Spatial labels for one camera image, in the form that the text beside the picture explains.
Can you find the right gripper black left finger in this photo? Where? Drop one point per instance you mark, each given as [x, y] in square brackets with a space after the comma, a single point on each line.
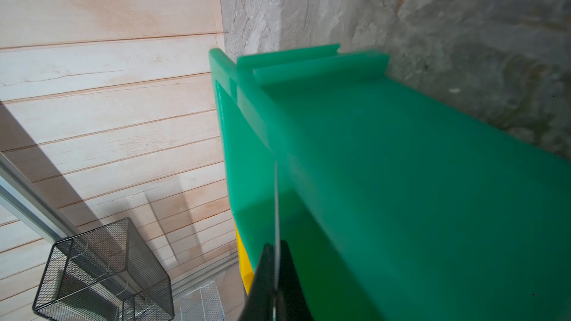
[259, 305]

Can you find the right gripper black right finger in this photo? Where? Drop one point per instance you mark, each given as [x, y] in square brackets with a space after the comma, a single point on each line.
[290, 301]

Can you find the green plastic bin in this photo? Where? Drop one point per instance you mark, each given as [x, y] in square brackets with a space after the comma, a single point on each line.
[393, 205]

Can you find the yellow plastic bin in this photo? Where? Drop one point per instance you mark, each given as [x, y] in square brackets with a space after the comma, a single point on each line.
[245, 268]

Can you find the black wire mesh basket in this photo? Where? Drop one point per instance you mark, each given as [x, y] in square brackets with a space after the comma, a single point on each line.
[108, 273]

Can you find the horizontal aluminium wall rail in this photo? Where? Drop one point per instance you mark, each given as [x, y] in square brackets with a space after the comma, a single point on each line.
[23, 200]

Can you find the white wire mesh shelf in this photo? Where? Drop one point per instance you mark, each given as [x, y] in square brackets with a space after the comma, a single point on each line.
[201, 304]

